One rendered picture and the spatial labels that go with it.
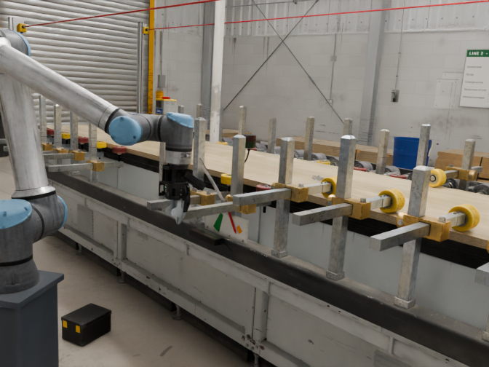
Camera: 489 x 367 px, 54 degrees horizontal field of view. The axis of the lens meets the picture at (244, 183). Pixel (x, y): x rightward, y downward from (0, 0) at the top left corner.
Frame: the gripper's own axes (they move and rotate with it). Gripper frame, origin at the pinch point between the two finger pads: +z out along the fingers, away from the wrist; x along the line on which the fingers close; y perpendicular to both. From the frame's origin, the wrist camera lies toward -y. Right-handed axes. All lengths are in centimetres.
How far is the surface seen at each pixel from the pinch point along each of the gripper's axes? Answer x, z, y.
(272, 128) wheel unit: -89, -25, -136
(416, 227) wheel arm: 76, -14, -21
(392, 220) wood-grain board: 54, -7, -48
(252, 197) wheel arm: 26.5, -12.7, -8.2
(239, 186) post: -2.3, -9.7, -28.9
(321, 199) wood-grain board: 24, -8, -48
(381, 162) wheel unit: -6, -15, -137
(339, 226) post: 47, -6, -28
